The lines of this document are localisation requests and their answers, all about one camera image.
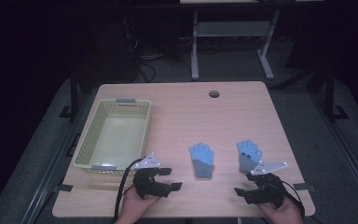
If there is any blue knit glove with dots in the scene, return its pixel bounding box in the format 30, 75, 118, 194
236, 139, 264, 174

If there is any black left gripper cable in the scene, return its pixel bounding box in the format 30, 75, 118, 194
113, 158, 145, 222

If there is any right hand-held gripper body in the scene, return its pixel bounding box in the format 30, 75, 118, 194
245, 161, 289, 209

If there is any tangle of floor cables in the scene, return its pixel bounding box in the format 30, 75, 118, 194
122, 32, 194, 82

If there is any grey metal desk frame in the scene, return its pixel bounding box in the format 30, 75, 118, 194
190, 8, 282, 81

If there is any black tape strip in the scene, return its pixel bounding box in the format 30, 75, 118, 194
293, 183, 317, 192
53, 184, 75, 193

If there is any person's right hand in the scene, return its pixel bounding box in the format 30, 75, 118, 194
257, 196, 304, 224

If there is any pale yellow plastic basket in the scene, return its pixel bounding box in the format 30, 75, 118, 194
73, 98, 152, 175

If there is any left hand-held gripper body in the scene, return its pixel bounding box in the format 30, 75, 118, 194
132, 152, 172, 200

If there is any black metal post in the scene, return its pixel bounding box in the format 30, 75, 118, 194
324, 63, 351, 122

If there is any person's left hand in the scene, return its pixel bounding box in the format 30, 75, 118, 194
115, 186, 162, 224

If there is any aluminium floor rail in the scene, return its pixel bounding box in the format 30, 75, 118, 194
20, 92, 96, 224
310, 91, 358, 208

